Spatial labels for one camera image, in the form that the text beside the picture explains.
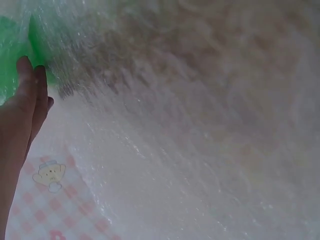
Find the person's left hand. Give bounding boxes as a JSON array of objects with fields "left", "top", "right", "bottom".
[{"left": 0, "top": 55, "right": 55, "bottom": 240}]

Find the green object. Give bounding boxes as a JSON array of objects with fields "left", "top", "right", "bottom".
[{"left": 0, "top": 14, "right": 62, "bottom": 107}]

